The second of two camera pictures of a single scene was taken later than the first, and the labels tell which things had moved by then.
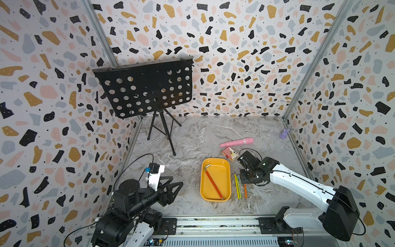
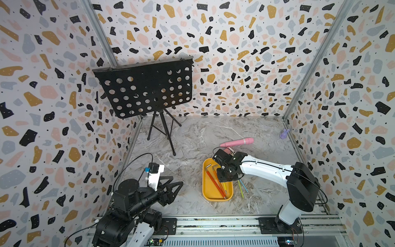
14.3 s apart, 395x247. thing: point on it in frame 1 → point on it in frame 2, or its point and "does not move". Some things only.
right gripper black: x=243 y=180 → x=231 y=178
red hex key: x=212 y=180 does not move
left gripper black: x=163 y=199 does not move
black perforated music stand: x=145 y=87 does not move
